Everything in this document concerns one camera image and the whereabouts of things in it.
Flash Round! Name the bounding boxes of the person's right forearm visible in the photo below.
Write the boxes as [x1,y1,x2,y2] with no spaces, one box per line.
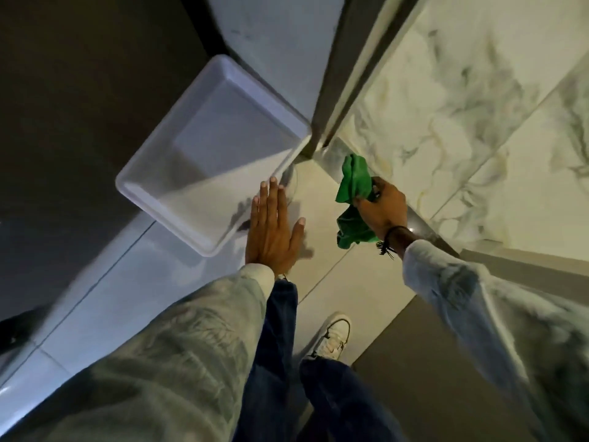
[402,239,589,442]

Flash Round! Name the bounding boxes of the dark metal door frame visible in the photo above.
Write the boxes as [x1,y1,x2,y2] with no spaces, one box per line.
[301,0,423,160]

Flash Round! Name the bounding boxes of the person's left hand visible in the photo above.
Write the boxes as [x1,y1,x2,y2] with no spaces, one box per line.
[245,177,306,276]

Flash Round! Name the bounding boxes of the person's right hand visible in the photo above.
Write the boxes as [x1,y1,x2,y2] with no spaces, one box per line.
[353,176,410,243]

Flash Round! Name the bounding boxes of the black cord bracelet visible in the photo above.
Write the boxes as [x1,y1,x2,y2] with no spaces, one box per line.
[376,225,413,261]

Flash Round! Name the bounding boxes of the green cleaning cloth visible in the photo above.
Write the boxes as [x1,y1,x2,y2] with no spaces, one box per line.
[334,154,383,250]

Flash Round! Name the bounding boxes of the white plastic tray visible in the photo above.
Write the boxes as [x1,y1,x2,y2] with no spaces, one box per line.
[115,54,313,258]

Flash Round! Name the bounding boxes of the blue jeans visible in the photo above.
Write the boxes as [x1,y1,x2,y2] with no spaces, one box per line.
[232,280,408,442]

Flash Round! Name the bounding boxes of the white sneaker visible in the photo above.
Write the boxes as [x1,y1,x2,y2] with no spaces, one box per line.
[303,312,353,362]

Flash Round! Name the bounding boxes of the person's left forearm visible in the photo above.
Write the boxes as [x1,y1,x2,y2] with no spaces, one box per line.
[0,263,277,442]

